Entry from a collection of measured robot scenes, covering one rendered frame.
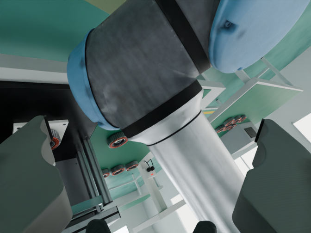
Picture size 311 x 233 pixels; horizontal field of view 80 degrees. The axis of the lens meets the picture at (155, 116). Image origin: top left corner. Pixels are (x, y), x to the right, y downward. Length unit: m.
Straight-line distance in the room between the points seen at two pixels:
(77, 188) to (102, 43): 0.81
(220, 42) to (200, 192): 0.16
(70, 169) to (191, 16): 0.88
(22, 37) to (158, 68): 1.26
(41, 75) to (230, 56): 0.48
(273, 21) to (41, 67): 0.51
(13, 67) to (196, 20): 0.46
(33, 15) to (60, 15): 0.14
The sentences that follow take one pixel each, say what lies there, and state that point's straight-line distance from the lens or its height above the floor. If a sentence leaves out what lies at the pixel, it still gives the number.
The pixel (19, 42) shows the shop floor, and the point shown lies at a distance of 1.43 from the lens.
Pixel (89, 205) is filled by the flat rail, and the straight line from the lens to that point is 0.77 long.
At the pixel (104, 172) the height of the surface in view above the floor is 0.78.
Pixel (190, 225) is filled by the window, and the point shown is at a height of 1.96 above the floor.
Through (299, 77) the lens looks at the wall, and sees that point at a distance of 4.71.
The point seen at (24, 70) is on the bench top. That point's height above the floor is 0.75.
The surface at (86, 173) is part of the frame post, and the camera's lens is 0.92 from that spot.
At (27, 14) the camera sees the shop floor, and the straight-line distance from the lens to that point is 1.34.
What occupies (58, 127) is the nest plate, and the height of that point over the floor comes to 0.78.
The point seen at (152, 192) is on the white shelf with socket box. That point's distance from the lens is 1.65.
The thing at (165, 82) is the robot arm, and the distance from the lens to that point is 0.19.
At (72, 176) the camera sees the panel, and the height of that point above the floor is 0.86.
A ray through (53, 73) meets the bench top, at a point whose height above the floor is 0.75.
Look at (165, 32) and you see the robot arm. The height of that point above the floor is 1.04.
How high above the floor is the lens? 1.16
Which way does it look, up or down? 24 degrees down
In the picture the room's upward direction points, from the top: 150 degrees clockwise
